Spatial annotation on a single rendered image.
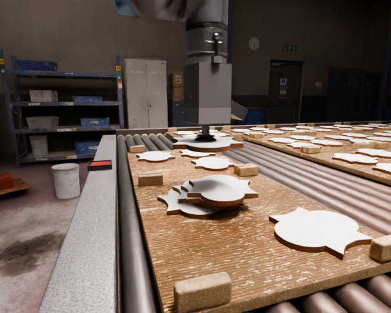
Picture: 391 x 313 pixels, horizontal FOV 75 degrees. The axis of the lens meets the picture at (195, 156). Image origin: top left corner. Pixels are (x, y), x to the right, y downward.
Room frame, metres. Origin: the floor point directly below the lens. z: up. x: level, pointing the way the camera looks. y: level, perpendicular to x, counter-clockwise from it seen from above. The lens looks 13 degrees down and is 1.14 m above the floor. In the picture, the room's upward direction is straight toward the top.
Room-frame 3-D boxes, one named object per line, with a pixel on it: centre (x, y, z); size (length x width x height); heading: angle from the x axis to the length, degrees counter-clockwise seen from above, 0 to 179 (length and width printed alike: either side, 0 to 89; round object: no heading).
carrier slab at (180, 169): (0.84, 0.05, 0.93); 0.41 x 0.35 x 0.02; 17
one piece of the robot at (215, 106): (0.50, -0.04, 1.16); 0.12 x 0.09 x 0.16; 111
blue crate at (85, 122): (4.93, 1.93, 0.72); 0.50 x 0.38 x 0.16; 102
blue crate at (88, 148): (4.89, 2.02, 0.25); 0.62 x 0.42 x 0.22; 117
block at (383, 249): (0.30, -0.26, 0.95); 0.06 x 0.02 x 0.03; 108
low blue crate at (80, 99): (4.84, 2.02, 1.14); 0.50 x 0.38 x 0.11; 118
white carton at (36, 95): (4.66, 2.71, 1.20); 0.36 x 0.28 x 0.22; 97
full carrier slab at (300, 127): (1.72, -0.74, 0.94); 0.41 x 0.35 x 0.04; 17
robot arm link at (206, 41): (0.49, -0.02, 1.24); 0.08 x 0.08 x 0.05
